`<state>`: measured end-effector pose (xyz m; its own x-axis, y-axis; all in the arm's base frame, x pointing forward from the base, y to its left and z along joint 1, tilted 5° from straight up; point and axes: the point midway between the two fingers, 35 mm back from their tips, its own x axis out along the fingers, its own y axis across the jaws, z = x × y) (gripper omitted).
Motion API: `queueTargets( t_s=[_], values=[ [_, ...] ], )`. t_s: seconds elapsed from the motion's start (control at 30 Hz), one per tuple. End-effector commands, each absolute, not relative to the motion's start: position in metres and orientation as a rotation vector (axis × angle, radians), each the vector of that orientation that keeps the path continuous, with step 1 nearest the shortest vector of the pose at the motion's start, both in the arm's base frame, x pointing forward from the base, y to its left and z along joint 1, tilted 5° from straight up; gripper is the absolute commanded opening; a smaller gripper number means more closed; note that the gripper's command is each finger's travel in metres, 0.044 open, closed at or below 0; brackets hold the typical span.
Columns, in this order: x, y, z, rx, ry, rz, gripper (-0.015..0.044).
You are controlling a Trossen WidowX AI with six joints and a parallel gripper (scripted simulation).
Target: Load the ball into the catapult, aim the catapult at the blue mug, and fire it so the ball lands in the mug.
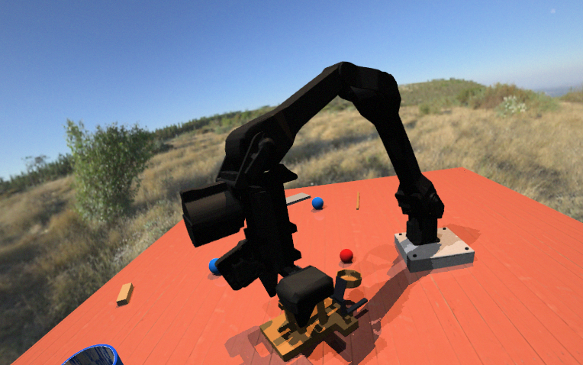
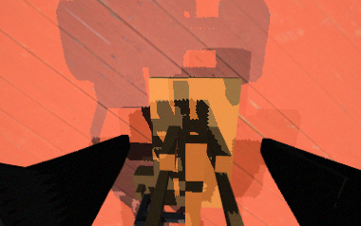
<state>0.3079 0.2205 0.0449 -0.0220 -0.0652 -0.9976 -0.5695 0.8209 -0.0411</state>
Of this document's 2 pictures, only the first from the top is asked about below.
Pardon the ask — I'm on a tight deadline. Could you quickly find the red ball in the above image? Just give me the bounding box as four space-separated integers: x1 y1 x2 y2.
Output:
340 249 353 263

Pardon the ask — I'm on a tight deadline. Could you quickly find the wooden toy catapult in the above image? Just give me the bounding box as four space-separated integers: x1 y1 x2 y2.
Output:
259 269 368 362

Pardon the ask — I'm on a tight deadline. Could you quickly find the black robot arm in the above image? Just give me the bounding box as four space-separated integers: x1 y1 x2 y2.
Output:
179 61 445 291

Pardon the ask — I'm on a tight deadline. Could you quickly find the blue ball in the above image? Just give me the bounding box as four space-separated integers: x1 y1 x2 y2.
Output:
209 258 220 274
312 197 324 209

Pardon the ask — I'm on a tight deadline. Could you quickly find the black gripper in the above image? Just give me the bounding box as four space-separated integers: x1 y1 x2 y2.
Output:
243 217 334 328

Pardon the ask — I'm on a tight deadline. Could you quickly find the blue mug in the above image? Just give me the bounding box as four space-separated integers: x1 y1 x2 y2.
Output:
62 344 123 365

